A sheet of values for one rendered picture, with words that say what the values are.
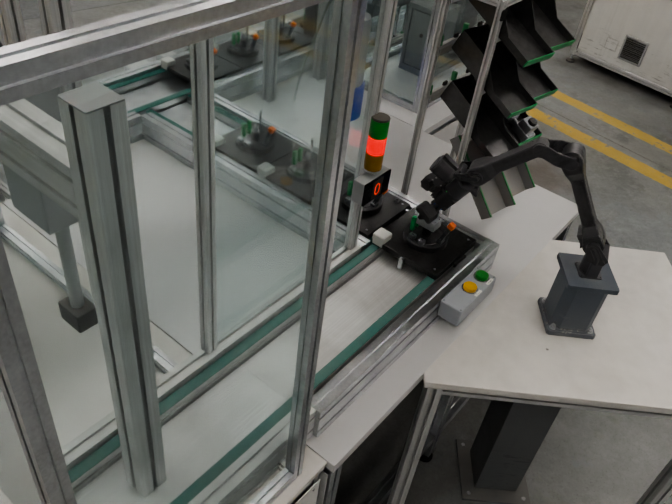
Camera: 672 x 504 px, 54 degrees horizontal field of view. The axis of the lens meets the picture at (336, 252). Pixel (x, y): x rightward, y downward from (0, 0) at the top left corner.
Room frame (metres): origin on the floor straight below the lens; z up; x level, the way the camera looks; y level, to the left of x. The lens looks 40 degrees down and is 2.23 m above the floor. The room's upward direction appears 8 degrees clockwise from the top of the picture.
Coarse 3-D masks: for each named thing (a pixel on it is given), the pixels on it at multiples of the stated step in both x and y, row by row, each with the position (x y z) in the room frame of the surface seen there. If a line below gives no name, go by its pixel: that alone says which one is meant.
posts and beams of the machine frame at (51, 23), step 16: (0, 0) 1.69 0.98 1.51; (16, 0) 1.71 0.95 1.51; (48, 0) 1.23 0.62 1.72; (64, 0) 1.26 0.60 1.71; (0, 16) 1.70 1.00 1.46; (16, 16) 1.71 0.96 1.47; (48, 16) 1.23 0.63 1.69; (64, 16) 1.25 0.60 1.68; (16, 32) 1.71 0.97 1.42; (48, 32) 1.24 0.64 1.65
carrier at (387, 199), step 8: (384, 200) 1.80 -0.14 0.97; (392, 200) 1.80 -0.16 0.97; (400, 200) 1.81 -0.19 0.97; (368, 208) 1.71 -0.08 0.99; (376, 208) 1.72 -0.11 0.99; (384, 208) 1.75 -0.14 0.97; (392, 208) 1.76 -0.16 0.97; (400, 208) 1.77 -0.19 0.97; (408, 208) 1.79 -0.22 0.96; (368, 216) 1.70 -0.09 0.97; (376, 216) 1.70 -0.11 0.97; (384, 216) 1.71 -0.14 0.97; (392, 216) 1.71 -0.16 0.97; (360, 224) 1.65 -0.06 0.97; (368, 224) 1.65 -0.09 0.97; (376, 224) 1.66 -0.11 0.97; (384, 224) 1.67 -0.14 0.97; (360, 232) 1.61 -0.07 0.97; (368, 232) 1.61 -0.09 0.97
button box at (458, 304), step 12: (468, 276) 1.48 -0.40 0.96; (492, 276) 1.50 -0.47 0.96; (456, 288) 1.42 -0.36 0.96; (480, 288) 1.44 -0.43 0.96; (492, 288) 1.49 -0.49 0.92; (444, 300) 1.36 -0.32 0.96; (456, 300) 1.37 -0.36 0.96; (468, 300) 1.38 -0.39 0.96; (480, 300) 1.43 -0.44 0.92; (444, 312) 1.35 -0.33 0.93; (456, 312) 1.33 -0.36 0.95; (468, 312) 1.37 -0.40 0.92; (456, 324) 1.33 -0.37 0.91
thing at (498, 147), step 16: (464, 80) 1.96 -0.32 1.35; (448, 96) 1.90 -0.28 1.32; (464, 96) 1.87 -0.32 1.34; (464, 112) 1.85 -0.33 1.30; (480, 112) 1.94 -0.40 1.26; (496, 112) 1.92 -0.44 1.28; (480, 128) 1.87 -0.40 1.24; (496, 128) 1.90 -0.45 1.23; (480, 144) 1.79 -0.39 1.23; (496, 144) 1.84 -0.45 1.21; (512, 144) 1.86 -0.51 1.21
